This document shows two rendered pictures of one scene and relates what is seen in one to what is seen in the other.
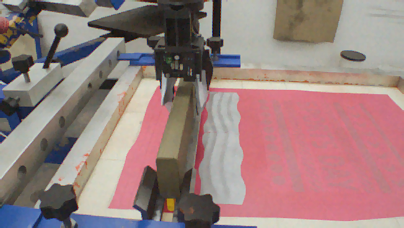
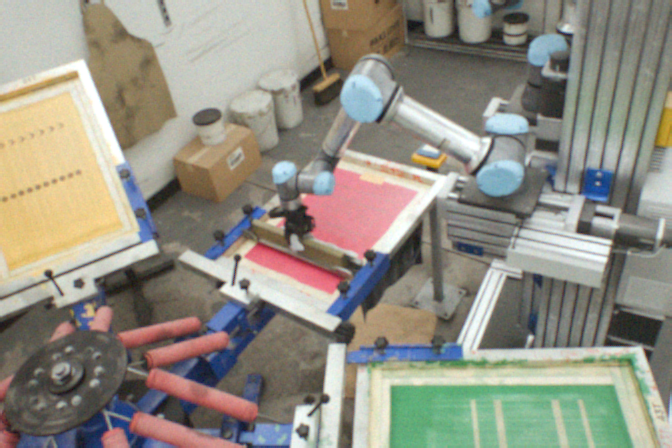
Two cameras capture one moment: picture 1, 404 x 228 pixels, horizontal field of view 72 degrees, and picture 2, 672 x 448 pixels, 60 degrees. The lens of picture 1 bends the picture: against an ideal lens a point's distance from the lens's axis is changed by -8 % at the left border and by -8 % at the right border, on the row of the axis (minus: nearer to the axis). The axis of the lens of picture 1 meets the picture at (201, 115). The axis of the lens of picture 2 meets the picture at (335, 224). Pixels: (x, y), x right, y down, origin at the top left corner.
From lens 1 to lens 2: 1.70 m
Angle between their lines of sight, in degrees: 42
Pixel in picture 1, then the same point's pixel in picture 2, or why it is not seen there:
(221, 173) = not seen: hidden behind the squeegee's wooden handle
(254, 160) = (338, 242)
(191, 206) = (368, 254)
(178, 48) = (307, 222)
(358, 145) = (358, 204)
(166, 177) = (344, 262)
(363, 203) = (384, 222)
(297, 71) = not seen: hidden behind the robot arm
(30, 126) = (281, 299)
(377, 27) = (203, 69)
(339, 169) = (364, 218)
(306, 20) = (137, 112)
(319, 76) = not seen: hidden behind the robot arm
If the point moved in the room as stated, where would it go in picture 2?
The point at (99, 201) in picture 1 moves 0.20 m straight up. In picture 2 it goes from (326, 297) to (316, 255)
